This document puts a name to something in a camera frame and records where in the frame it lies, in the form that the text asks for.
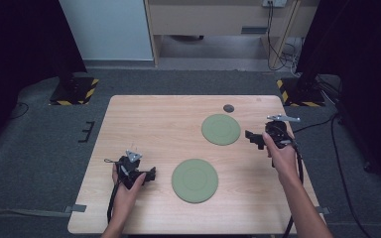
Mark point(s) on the person's right hand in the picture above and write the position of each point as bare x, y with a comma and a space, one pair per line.
282, 165

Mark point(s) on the person's left hand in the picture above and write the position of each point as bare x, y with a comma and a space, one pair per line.
125, 198

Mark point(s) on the beige wooden desk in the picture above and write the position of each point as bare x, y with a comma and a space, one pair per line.
211, 20

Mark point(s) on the grey tape piece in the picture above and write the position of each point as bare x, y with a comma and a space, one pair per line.
324, 210
76, 208

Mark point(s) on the grey desk label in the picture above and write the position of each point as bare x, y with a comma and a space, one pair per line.
254, 30

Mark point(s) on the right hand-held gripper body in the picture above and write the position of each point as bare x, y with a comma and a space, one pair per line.
279, 134

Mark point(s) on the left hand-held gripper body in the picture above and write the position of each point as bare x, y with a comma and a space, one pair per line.
128, 170

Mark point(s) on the green round plate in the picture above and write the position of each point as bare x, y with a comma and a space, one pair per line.
195, 180
221, 129

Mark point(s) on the black curtain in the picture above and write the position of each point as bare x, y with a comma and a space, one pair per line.
20, 49
370, 66

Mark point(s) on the grey power strip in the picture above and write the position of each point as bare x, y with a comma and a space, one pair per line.
274, 2

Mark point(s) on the black yellow-striped stand base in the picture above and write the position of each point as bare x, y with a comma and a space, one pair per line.
76, 91
299, 94

